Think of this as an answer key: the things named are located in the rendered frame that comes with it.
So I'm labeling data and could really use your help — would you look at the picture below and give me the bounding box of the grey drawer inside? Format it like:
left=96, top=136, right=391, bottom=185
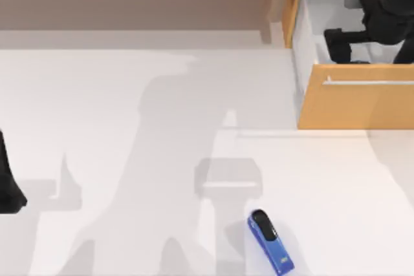
left=292, top=0, right=414, bottom=106

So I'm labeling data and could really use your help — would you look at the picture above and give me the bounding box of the pale wooden drawer front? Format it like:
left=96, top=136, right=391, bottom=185
left=297, top=63, right=414, bottom=131

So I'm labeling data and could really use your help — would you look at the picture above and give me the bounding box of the blue stapler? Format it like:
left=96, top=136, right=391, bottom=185
left=247, top=208, right=296, bottom=275

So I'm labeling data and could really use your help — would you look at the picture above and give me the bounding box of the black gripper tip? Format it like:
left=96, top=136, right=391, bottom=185
left=0, top=130, right=28, bottom=215

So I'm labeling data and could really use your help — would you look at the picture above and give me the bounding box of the long metal drawer handle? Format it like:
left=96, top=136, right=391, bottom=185
left=322, top=76, right=414, bottom=87

